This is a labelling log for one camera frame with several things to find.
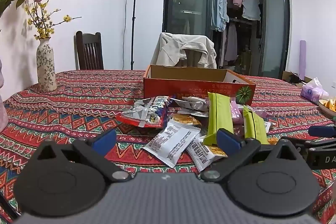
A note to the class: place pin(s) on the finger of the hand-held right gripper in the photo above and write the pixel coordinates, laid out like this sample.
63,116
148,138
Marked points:
312,144
321,131

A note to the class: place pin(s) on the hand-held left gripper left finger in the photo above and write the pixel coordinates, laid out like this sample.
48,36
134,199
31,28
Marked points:
105,138

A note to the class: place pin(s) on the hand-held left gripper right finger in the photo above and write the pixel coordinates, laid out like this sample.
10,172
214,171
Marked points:
227,141

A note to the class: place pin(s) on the green snack bar packet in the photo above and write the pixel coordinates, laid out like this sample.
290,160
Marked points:
219,113
253,124

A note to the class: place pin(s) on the pink snack packet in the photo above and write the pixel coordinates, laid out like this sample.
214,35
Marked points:
258,113
236,113

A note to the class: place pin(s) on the cookie print snack packet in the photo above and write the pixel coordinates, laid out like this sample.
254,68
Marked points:
185,119
202,157
273,140

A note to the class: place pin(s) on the red silver snack bag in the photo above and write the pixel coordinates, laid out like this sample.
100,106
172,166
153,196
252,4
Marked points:
147,113

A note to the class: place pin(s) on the large white snack packet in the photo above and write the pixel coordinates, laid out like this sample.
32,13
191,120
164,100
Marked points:
168,142

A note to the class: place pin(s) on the red and orange cardboard box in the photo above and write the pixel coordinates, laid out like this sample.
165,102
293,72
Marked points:
183,87

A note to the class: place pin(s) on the bowl of chips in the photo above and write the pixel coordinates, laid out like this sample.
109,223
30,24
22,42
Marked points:
325,107

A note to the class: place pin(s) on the purple tissue pack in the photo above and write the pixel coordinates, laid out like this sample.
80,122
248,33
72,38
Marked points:
312,91

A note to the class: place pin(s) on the silver snack packet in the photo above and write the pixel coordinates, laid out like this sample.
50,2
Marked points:
193,103

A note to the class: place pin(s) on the open brown cardboard box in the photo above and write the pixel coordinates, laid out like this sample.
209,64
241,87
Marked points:
288,75

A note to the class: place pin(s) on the purple yoga mat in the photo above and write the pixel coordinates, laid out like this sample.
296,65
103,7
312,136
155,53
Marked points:
303,58

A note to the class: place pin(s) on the dark wooden chair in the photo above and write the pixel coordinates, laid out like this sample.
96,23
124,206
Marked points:
88,53

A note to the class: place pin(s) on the wooden chair under jacket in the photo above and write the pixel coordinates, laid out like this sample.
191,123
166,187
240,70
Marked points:
191,57

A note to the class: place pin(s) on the floral ceramic vase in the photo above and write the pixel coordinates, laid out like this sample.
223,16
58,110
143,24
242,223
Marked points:
46,69

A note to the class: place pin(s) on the lilac hanging garment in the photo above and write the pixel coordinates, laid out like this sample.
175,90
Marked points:
231,43

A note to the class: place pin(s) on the beige jacket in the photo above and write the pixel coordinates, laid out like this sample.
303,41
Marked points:
178,48

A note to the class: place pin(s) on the pale pink vase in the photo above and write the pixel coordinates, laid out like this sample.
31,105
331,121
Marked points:
2,108

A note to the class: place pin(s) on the yellow flower branches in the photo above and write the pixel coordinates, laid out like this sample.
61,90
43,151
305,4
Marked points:
42,29

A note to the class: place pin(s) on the white hanging blouse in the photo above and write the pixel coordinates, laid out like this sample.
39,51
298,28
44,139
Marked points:
250,7

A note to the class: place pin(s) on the light blue hanging shirt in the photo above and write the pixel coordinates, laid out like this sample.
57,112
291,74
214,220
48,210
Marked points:
219,3

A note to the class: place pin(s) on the wardrobe with hanging clothes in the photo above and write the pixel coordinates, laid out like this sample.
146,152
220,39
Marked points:
189,3

